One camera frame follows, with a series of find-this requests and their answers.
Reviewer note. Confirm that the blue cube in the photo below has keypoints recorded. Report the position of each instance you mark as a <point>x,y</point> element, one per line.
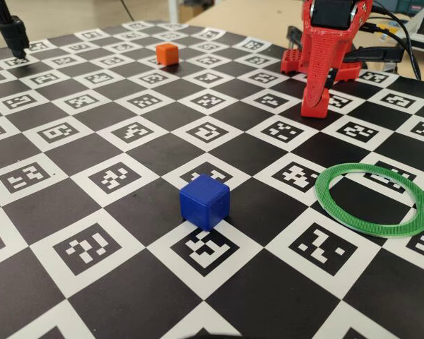
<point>205,201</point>

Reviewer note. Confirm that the teal box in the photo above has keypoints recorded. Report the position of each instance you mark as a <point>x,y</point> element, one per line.
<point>410,5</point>

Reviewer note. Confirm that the white table leg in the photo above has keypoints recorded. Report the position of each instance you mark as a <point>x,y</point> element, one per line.
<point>173,10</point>

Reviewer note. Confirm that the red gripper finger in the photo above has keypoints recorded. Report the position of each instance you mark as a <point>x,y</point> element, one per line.
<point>331,78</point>
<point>318,63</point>

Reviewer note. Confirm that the black white marker checkerboard mat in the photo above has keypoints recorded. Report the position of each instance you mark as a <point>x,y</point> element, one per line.
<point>145,212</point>

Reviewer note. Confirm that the cardboard box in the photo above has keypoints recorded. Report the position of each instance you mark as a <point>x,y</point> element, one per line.
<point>192,11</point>

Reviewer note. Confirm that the small dark clamp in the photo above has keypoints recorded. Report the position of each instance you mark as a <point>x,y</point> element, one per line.
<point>294,37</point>

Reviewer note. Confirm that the black tripod leg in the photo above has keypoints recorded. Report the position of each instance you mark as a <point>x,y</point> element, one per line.
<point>12,31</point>

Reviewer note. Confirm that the orange cube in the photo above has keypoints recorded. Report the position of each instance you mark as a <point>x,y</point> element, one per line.
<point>166,54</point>

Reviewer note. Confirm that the red robot arm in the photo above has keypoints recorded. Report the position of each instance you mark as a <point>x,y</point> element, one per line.
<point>293,61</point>

